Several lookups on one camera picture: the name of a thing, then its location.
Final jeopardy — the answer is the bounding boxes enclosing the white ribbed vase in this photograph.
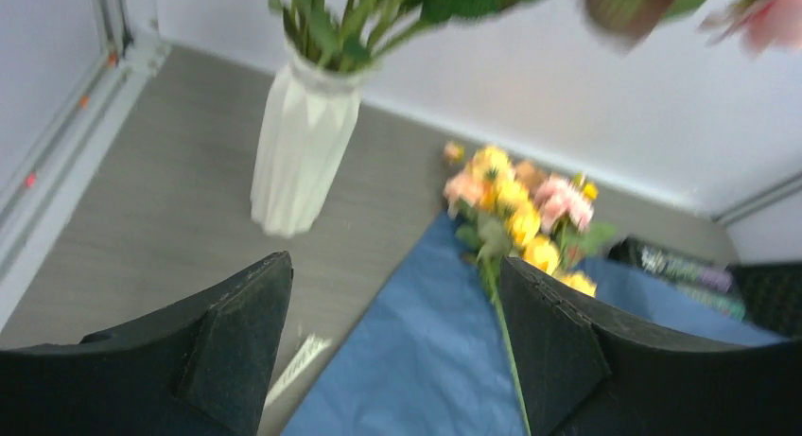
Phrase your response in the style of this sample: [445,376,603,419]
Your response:
[250,42,369,238]

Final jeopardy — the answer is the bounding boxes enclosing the pink flowers in vase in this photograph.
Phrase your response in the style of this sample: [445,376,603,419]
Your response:
[268,0,801,75]

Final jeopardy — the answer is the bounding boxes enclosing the yellow flower stems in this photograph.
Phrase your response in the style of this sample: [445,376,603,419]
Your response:
[454,145,600,436]

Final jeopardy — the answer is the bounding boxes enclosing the dark blue wrapping paper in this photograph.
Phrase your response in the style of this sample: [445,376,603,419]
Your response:
[284,215,787,435]

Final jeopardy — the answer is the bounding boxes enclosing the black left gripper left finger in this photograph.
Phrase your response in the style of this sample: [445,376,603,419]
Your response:
[1,252,293,435]

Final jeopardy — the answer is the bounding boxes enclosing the cream satin ribbon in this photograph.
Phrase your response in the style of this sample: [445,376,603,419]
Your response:
[264,334,333,409]

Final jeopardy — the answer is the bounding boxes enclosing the black poker chip case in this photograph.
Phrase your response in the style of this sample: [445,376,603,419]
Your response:
[607,236,801,339]

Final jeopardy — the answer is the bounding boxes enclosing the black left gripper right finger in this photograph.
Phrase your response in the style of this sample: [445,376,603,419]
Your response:
[498,258,801,435]

